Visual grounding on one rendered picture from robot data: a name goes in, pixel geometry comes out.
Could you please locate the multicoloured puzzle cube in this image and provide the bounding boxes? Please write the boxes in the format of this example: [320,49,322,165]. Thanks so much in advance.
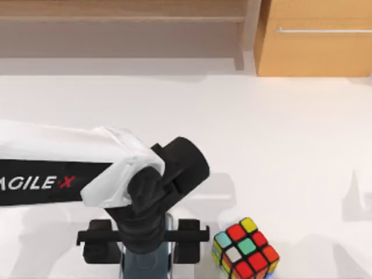
[211,216,281,279]

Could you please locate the wooden open shelf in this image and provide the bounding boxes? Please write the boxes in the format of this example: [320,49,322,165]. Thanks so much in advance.
[0,0,258,72]

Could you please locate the wooden cupboard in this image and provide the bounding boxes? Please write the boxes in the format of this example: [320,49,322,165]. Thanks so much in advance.
[253,0,372,77]

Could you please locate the wooden drawer front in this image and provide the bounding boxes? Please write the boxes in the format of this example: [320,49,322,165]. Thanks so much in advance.
[257,0,372,77]

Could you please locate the long metal handle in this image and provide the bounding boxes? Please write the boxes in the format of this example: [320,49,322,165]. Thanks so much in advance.
[275,26,372,34]

